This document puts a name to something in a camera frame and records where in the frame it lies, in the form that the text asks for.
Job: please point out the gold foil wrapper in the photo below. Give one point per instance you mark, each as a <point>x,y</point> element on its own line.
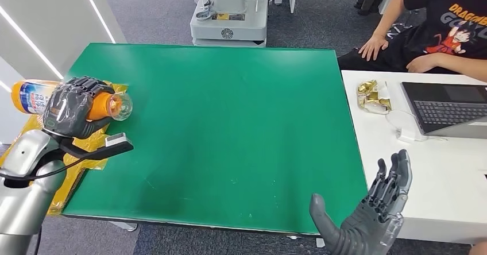
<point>373,97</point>

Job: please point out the yellow taped cardboard box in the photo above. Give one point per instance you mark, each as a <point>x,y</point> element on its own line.
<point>68,181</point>

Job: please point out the person's left hand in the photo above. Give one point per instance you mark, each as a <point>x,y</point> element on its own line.
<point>420,63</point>

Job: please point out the white lift column machine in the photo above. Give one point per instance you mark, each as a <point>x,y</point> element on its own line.
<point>228,21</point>

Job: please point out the person's hand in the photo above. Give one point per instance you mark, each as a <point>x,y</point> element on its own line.
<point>420,63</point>
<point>373,47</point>

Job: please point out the person's right forearm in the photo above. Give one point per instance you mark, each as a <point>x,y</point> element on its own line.
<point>391,13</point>

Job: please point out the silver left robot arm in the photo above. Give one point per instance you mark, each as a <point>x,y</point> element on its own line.
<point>23,200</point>

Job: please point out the orange bottle with clear cap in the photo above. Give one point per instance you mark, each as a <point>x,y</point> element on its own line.
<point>30,97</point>

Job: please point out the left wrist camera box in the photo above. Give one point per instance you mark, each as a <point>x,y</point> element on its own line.
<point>118,141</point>

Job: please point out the grey laptop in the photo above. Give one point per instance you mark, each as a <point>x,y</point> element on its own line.
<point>447,110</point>

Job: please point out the person's left forearm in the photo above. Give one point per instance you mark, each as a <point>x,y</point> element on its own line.
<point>460,65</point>

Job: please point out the person's right hand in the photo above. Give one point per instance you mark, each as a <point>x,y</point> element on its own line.
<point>373,47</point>

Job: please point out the white wall light strip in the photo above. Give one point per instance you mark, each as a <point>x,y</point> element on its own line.
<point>4,87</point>
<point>97,11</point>
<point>30,42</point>

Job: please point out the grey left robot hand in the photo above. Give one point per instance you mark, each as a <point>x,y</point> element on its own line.
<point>70,108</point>

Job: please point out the person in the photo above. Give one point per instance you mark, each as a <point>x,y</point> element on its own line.
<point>437,21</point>

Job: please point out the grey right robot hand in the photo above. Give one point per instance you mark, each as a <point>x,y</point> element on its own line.
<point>369,226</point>

